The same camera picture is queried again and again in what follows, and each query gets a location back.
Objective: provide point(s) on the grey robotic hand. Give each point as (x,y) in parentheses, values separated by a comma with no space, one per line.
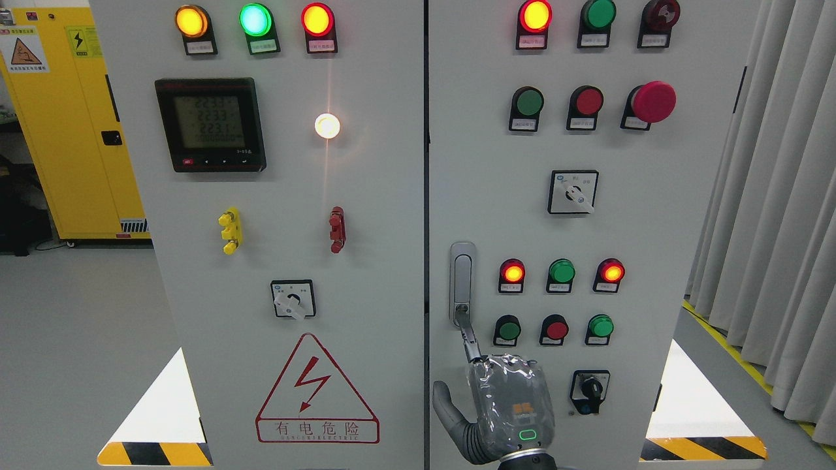
(514,408)

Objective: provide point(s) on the silver door handle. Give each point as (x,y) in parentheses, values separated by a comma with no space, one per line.
(462,256)

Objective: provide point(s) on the robot forearm black white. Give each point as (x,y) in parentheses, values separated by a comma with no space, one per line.
(535,458)

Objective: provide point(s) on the grey cabinet right door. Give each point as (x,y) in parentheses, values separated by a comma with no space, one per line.
(490,186)

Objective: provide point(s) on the grey cabinet door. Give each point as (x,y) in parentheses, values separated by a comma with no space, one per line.
(490,186)
(369,296)

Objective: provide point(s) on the grey cabinet left door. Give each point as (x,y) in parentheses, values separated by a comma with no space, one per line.
(369,296)

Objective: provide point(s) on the red indicator light left door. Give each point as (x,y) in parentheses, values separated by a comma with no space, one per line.
(319,25)

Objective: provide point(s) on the green indicator light left door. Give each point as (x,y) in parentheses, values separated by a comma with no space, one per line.
(257,23)

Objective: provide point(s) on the yellow indicator light left door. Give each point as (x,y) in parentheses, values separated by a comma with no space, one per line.
(195,27)

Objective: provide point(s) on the green button lower left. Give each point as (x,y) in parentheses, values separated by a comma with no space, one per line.
(506,331)

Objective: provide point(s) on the red button lower centre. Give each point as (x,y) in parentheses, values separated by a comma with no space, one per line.
(554,330)

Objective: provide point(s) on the green button lower right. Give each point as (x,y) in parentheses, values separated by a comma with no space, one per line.
(599,330)

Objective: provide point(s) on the lit red light middle left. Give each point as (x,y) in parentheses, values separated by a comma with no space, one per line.
(511,276)

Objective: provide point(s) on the lit red light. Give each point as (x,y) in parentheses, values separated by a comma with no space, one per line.
(608,275)
(511,276)

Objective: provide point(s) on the green light middle centre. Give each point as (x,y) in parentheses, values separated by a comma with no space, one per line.
(560,276)

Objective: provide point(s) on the lit red light middle right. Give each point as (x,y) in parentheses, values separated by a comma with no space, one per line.
(608,275)

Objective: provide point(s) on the red lightning warning sticker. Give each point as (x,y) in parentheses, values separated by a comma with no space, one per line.
(313,401)

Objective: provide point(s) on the red terminal connector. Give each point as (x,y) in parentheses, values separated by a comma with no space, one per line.
(337,235)

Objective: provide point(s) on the grey curtain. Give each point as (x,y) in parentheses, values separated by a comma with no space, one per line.
(765,269)

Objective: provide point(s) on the green push button upper row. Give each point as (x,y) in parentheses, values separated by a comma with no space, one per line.
(526,105)

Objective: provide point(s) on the red push button upper row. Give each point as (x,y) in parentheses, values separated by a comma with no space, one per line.
(583,107)

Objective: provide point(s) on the red mushroom emergency stop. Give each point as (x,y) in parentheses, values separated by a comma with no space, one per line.
(648,104)

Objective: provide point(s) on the white indicator light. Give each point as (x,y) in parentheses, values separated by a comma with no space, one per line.
(327,126)

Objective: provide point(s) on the yellow terminal connector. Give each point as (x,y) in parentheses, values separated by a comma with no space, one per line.
(231,232)

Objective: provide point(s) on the red indicator light top right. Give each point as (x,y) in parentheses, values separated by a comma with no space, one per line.
(533,22)

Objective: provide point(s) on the green indicator light top right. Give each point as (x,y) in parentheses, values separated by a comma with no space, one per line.
(595,21)

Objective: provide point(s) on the black digital power meter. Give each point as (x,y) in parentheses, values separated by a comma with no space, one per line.
(211,124)

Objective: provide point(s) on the dark red buzzer top right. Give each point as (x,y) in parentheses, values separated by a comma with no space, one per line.
(656,23)

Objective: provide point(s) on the yellow safety cabinet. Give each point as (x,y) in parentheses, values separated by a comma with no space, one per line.
(56,73)

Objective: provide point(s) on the black key selector switch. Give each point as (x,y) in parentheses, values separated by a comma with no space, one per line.
(589,389)

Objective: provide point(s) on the right door upper rotary switch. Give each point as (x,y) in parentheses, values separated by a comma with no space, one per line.
(572,192)

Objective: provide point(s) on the door rotary switch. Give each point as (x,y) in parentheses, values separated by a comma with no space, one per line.
(572,192)
(293,298)

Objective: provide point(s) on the left door rotary switch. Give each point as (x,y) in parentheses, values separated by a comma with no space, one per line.
(293,298)

